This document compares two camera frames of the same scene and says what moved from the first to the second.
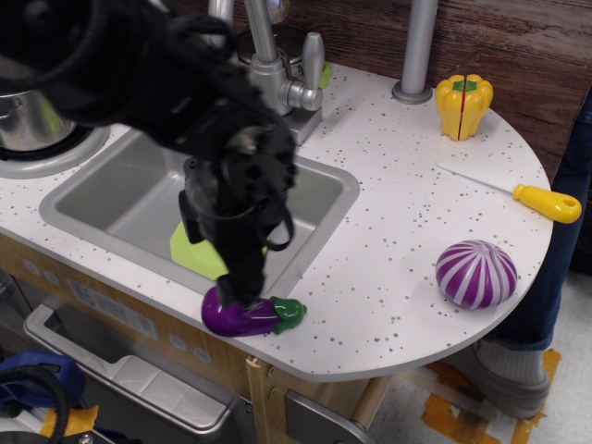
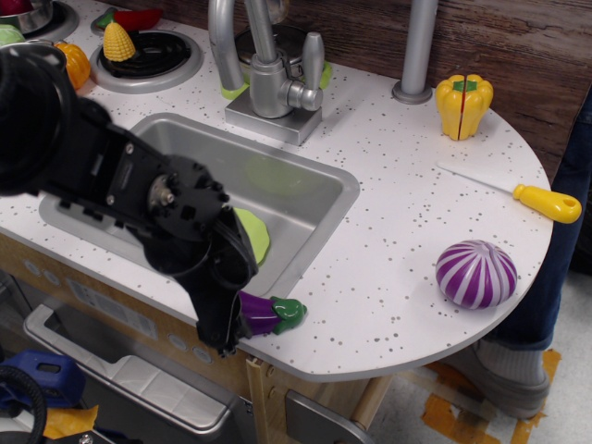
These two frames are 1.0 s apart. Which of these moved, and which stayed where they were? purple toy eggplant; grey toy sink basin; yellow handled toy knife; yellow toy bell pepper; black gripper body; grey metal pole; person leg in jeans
Moved: black gripper body
Stayed: yellow toy bell pepper; grey metal pole; yellow handled toy knife; person leg in jeans; grey toy sink basin; purple toy eggplant
